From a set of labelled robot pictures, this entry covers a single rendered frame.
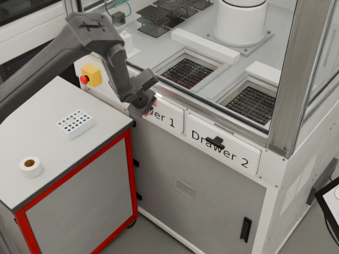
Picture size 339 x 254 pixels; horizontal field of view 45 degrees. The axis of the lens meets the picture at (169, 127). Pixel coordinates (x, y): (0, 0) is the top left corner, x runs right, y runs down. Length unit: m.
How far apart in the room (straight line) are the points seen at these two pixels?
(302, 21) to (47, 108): 1.13
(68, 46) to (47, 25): 1.29
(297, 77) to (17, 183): 0.99
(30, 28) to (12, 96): 1.20
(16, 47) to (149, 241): 1.16
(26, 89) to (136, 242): 1.44
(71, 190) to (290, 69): 0.95
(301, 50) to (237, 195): 0.69
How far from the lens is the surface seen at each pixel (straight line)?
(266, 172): 1.38
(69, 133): 1.60
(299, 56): 1.09
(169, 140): 1.64
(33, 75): 0.89
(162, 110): 1.51
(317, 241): 2.31
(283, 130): 1.24
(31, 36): 2.10
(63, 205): 1.66
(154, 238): 2.20
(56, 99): 1.84
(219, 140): 1.37
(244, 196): 1.55
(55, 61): 0.87
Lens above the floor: 1.86
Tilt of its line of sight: 42 degrees down
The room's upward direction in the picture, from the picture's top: straight up
